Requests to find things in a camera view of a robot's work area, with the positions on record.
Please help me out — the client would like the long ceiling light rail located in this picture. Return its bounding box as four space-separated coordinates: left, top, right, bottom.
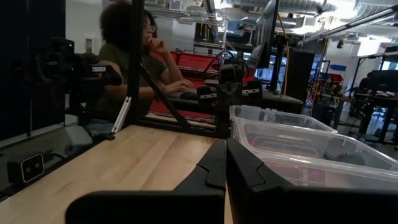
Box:
297 5 398 46

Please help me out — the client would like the red bin shelving rack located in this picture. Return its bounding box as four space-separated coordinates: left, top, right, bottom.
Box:
149 50 256 121

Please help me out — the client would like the tall black cabinet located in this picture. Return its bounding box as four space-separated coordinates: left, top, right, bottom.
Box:
285 49 317 103

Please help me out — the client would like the black computer mouse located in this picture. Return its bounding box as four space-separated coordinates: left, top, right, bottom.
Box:
179 91 197 101

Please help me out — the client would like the black left camera cable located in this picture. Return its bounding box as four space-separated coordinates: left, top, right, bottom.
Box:
203 49 249 78

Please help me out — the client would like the black table-level camera box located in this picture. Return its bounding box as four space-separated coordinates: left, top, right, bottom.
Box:
7 151 46 184

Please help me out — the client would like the small clear plastic bin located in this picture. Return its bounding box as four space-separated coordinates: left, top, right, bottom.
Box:
229 105 339 134
232 119 398 191

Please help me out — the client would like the purple Skittles packet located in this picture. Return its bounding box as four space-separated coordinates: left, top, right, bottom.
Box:
289 166 327 187

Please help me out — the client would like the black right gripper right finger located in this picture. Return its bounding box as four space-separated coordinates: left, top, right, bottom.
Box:
226 139 398 224

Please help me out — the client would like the large black panel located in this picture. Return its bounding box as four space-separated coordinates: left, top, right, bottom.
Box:
0 0 67 141

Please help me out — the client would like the black monitor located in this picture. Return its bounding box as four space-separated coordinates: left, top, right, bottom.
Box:
248 0 280 70

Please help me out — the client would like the black background desk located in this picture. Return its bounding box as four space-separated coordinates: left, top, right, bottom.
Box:
349 70 398 144

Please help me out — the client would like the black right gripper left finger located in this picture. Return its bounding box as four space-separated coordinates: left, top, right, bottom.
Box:
65 139 227 224

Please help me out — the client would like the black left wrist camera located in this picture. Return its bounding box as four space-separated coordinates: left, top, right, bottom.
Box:
219 63 243 83

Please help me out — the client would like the person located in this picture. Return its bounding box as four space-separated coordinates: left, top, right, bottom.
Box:
357 72 374 91
83 0 193 134

